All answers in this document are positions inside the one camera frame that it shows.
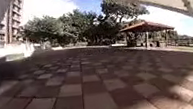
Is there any low white wall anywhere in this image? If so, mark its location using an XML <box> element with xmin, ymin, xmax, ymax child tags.
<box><xmin>0</xmin><ymin>40</ymin><xmax>37</xmax><ymax>61</ymax></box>

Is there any tall apartment building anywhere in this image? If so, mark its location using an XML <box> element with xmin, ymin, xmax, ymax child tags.
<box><xmin>0</xmin><ymin>0</ymin><xmax>29</xmax><ymax>47</ymax></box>

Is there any checkered stone tile pavement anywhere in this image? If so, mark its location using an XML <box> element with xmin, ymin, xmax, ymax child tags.
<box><xmin>0</xmin><ymin>36</ymin><xmax>193</xmax><ymax>109</ymax></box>

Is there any grass strip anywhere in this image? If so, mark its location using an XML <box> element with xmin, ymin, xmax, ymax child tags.
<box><xmin>140</xmin><ymin>41</ymin><xmax>193</xmax><ymax>60</ymax></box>

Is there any pavilion with red-brown roof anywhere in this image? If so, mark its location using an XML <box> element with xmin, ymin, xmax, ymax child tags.
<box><xmin>118</xmin><ymin>18</ymin><xmax>177</xmax><ymax>52</ymax></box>

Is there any group of large trees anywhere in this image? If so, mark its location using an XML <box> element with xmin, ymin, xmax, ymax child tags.
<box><xmin>19</xmin><ymin>0</ymin><xmax>153</xmax><ymax>54</ymax></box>

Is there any dark railing fence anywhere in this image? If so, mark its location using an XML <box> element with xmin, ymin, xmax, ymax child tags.
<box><xmin>169</xmin><ymin>36</ymin><xmax>193</xmax><ymax>51</ymax></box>

